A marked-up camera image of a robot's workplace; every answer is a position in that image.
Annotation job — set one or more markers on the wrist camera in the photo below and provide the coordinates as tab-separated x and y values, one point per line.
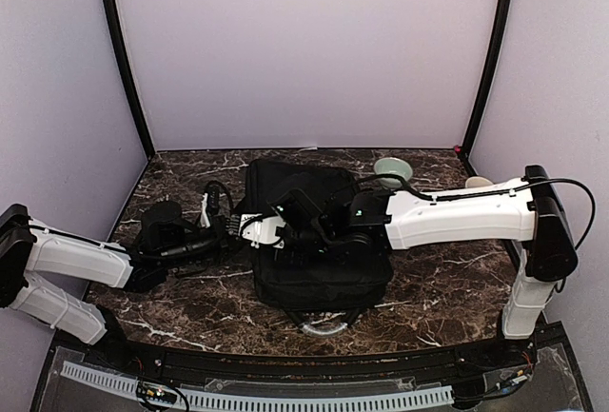
210	204
261	230

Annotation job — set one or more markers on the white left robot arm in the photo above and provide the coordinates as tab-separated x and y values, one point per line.
29	249

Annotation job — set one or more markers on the right black corner post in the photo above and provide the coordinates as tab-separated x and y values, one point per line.
487	76

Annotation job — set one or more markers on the pale green ceramic bowl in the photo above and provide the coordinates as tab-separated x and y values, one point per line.
393	166

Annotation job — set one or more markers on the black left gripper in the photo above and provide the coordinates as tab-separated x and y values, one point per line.
221	229

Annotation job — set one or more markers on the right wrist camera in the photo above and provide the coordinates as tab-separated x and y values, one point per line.
261	230

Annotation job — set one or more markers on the black student bag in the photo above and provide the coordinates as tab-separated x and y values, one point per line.
322	300

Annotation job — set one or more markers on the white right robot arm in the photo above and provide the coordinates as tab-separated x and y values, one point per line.
526	210

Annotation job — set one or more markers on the small circuit board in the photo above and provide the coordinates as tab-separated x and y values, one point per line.
155	393

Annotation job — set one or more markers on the white slotted cable duct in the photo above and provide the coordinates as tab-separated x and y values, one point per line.
242	396

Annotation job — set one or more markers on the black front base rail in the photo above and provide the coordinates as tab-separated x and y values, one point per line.
304	369

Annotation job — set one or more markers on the black corner post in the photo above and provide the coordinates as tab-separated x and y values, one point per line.
487	76
120	51

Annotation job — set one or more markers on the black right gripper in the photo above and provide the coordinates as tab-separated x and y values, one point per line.
292	258

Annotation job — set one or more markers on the left black corner post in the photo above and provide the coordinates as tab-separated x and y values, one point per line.
120	51

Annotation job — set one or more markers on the beige ceramic mug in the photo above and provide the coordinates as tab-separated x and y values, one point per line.
477	182

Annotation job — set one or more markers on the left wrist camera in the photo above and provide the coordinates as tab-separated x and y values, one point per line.
210	204

